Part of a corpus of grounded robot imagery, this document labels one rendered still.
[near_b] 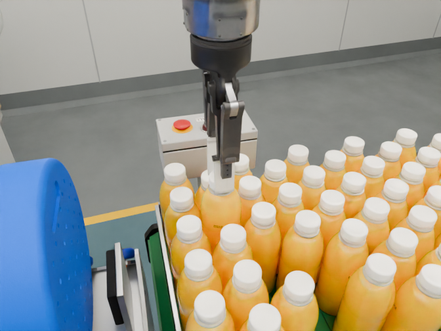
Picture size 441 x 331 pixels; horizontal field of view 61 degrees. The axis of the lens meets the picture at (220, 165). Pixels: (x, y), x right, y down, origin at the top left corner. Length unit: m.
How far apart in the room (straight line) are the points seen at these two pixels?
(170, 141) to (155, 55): 2.63
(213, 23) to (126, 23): 2.83
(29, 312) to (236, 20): 0.37
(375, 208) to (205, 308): 0.32
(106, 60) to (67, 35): 0.34
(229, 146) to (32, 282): 0.27
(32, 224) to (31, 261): 0.04
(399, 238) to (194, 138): 0.41
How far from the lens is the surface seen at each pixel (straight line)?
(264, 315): 0.50
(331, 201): 0.65
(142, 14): 3.25
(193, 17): 0.44
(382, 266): 0.58
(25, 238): 0.45
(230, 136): 0.48
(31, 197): 0.47
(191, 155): 0.78
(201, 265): 0.54
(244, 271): 0.53
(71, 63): 3.33
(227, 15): 0.43
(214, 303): 0.50
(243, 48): 0.46
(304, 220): 0.61
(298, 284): 0.53
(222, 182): 0.56
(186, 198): 0.63
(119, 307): 0.60
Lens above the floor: 1.52
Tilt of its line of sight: 37 degrees down
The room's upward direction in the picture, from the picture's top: straight up
